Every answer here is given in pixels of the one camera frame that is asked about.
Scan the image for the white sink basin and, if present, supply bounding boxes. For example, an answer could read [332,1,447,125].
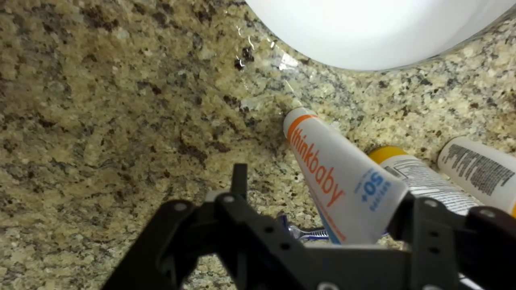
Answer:
[243,0,516,72]

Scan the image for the dark hair clip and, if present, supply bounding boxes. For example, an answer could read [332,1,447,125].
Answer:
[276,212,331,244]

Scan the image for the small white bottle yellow cap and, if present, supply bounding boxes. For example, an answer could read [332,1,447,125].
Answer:
[435,135,516,219]

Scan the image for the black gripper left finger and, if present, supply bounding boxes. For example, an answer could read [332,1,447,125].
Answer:
[102,162,308,290]

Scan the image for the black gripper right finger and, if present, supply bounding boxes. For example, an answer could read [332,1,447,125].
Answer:
[385,193,516,290]

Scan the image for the white orange thinkbaby tube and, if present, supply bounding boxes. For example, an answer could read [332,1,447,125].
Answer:
[282,106,411,246]

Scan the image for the white tube yellow cap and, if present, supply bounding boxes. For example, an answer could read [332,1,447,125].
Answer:
[366,144,484,217]

